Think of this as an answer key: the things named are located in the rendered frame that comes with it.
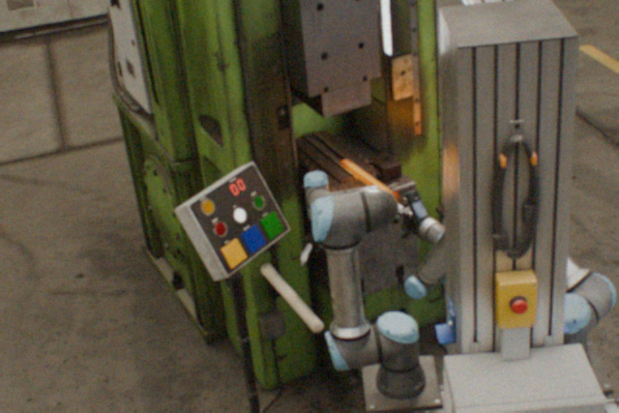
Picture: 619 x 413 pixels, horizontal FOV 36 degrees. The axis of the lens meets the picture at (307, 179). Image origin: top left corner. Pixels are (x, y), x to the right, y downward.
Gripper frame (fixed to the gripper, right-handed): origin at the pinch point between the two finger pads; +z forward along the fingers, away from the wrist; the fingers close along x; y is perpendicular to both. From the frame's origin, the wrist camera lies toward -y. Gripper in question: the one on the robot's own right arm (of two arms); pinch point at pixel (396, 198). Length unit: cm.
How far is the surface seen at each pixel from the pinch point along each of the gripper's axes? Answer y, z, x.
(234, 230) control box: -5, 8, -59
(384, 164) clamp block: 3.4, 30.2, 13.2
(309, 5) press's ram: -69, 26, -13
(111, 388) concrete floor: 99, 84, -102
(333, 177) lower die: 3.0, 33.2, -8.0
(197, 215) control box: -15, 9, -70
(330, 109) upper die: -28.2, 26.9, -9.2
